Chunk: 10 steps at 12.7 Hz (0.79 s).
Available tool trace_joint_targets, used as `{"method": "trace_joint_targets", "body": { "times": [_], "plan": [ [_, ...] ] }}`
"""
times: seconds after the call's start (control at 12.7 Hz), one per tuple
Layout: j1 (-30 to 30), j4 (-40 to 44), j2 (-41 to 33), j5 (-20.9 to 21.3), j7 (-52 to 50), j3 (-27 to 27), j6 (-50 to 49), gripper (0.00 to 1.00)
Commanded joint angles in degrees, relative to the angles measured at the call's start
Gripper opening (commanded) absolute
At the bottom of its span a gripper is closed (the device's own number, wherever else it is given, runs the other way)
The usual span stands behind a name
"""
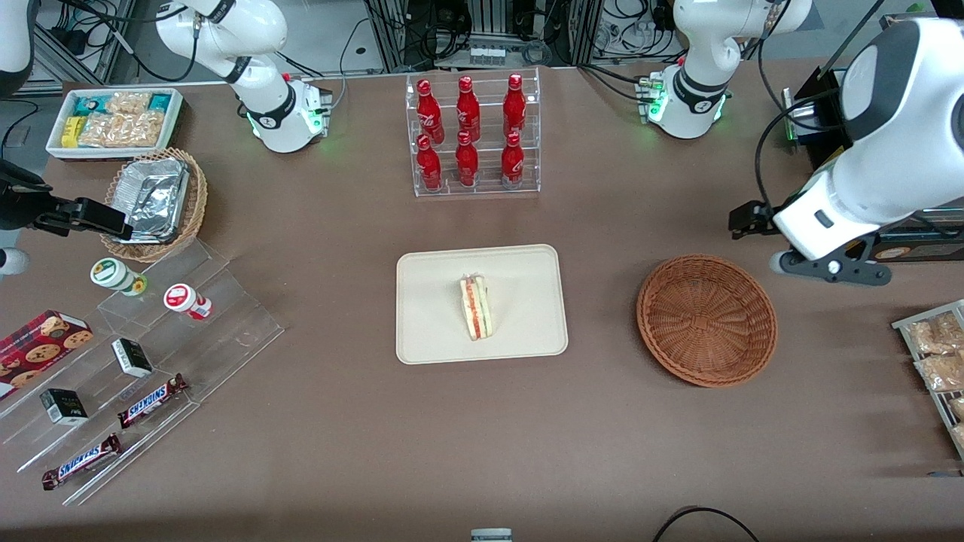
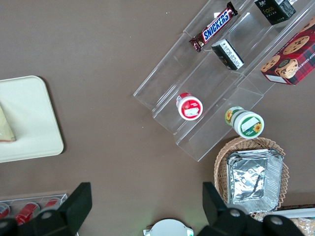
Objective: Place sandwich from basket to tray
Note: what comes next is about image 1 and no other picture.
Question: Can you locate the snickers bar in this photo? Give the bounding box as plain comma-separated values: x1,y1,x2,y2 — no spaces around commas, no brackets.
117,373,190,430
41,433,124,492

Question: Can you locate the large clear cracker bag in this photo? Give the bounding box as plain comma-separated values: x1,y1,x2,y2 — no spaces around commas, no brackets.
78,111,165,149

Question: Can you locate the light wicker basket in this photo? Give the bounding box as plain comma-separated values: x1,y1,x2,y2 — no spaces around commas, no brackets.
99,147,209,263

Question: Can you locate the aluminium frame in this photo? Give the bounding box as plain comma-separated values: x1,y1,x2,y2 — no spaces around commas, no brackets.
30,0,141,86

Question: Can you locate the clear acrylic bottle rack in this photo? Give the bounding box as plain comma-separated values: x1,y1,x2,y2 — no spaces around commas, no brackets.
404,67,542,199

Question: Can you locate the red tartan cookie box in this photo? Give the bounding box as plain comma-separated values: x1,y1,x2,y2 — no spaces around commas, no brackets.
0,309,95,400

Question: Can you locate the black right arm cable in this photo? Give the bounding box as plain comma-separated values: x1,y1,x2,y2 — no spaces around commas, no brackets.
56,0,201,84

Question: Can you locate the small black box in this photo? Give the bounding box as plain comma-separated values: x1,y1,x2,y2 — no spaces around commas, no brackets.
111,337,154,379
39,388,90,427

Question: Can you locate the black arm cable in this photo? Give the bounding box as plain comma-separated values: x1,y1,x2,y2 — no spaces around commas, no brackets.
56,0,201,84
753,30,841,213

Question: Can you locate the red cola bottle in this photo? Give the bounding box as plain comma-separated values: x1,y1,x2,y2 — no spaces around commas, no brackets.
500,132,526,188
502,73,528,139
456,76,482,143
416,135,444,191
416,79,446,145
454,132,480,187

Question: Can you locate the black food warmer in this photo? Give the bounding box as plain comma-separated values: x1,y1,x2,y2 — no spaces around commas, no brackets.
782,0,964,263

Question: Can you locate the aluminium equipment rack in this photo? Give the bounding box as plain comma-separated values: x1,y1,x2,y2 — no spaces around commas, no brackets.
365,0,605,73

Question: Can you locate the red lid yogurt cup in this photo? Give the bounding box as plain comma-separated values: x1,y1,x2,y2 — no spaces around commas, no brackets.
163,283,214,321

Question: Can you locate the white snack bin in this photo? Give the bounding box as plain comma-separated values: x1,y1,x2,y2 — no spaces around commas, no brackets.
45,87,185,161

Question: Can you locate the brown wicker basket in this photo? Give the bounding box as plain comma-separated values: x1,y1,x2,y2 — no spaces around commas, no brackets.
636,254,779,389

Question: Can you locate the triangular sandwich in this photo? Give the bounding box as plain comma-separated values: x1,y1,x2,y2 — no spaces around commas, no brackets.
459,275,495,342

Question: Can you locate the black table cable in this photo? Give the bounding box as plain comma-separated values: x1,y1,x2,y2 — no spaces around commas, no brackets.
651,506,762,542

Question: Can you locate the tray of packaged crackers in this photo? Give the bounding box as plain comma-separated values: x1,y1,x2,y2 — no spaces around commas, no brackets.
892,299,964,462

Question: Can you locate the green lid yogurt cup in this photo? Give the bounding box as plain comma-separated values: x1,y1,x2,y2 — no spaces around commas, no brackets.
90,257,149,297

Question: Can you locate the clear acrylic stepped shelf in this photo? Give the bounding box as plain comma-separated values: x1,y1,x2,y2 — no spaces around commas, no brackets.
0,324,201,507
96,239,286,404

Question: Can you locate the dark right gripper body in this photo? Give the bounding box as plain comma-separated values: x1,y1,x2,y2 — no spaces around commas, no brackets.
0,160,55,231

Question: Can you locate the beige plastic tray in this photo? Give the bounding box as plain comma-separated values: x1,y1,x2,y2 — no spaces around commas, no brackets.
396,244,569,366

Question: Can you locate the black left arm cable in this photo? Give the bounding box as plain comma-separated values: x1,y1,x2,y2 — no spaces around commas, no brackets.
753,30,841,213

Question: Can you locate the small clear cracker bag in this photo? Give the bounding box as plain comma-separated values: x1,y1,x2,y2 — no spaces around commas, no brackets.
105,91,153,115

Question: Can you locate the aluminium foil tray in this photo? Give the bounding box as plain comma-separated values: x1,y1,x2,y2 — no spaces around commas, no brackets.
111,157,191,245

